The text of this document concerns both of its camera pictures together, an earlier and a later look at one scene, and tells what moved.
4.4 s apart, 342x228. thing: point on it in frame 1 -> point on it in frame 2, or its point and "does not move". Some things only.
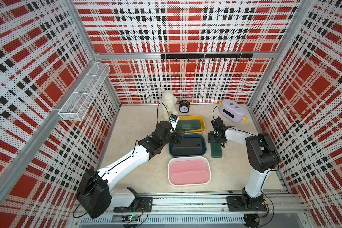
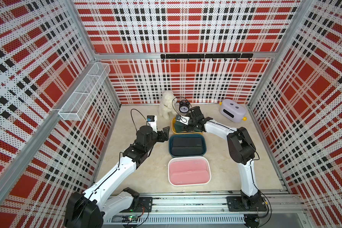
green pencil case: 216,150 -> 180,127
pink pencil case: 190,177 does not move
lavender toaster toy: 232,111 does not move
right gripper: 211,138 -> 189,115
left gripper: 177,137 -> 161,138
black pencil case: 190,141 does not move
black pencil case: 187,150 does not move
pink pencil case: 188,165 does not move
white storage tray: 189,171 does not move
